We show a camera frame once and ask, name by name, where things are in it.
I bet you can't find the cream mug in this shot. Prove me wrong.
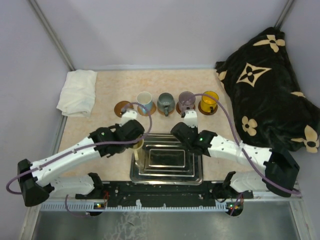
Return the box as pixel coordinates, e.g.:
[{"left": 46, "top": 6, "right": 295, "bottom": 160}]
[{"left": 130, "top": 139, "right": 144, "bottom": 161}]

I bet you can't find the brown wooden coaster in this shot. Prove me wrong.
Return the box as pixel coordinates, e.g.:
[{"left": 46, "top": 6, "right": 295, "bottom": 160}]
[
  {"left": 137, "top": 102, "right": 157, "bottom": 117},
  {"left": 198, "top": 101, "right": 218, "bottom": 116},
  {"left": 175, "top": 103, "right": 196, "bottom": 115},
  {"left": 114, "top": 100, "right": 134, "bottom": 118}
]

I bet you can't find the white and blue mug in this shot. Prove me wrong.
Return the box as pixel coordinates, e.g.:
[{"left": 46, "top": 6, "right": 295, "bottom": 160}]
[{"left": 136, "top": 91, "right": 153, "bottom": 110}]

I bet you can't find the woven rattan coaster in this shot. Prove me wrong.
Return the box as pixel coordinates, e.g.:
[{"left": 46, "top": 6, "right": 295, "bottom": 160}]
[{"left": 157, "top": 106, "right": 175, "bottom": 117}]

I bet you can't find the yellow glass mug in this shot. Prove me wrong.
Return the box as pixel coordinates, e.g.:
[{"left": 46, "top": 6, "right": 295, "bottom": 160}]
[{"left": 201, "top": 91, "right": 219, "bottom": 112}]

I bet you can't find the purple mug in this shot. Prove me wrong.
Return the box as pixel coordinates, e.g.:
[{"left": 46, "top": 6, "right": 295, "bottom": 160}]
[{"left": 178, "top": 91, "right": 196, "bottom": 111}]

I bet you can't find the grey metal mug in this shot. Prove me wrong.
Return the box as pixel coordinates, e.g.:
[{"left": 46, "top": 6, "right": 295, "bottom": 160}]
[{"left": 157, "top": 92, "right": 176, "bottom": 109}]

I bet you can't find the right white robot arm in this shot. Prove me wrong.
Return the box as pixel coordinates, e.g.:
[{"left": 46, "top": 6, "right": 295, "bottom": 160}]
[{"left": 170, "top": 110, "right": 300, "bottom": 198}]

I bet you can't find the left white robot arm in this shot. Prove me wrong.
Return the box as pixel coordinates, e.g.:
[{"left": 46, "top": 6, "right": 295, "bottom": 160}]
[{"left": 17, "top": 109, "right": 145, "bottom": 207}]

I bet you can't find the metal tray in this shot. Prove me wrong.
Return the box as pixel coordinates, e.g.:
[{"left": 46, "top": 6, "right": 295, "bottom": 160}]
[{"left": 130, "top": 133, "right": 203, "bottom": 186}]

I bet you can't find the white folded cloth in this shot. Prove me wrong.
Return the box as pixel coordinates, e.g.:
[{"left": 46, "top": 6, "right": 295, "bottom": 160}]
[{"left": 56, "top": 69, "right": 98, "bottom": 118}]

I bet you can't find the black floral blanket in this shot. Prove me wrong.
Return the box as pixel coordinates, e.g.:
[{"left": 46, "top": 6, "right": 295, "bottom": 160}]
[{"left": 215, "top": 27, "right": 320, "bottom": 154}]

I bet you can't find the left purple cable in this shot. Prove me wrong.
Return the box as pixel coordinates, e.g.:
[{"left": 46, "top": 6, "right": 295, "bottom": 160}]
[{"left": 5, "top": 102, "right": 154, "bottom": 220}]

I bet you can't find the purple cable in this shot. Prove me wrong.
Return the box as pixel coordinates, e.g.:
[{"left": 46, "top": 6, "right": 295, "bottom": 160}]
[
  {"left": 5, "top": 102, "right": 154, "bottom": 220},
  {"left": 181, "top": 93, "right": 302, "bottom": 219}
]

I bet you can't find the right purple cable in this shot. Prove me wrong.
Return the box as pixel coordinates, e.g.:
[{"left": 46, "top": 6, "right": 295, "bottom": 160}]
[{"left": 181, "top": 93, "right": 302, "bottom": 219}]

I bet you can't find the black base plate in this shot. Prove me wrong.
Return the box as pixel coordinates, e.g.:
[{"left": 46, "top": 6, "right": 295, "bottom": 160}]
[{"left": 75, "top": 181, "right": 239, "bottom": 200}]

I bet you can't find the aluminium frame rail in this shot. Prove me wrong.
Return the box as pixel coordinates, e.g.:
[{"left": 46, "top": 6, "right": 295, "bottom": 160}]
[{"left": 39, "top": 190, "right": 302, "bottom": 216}]

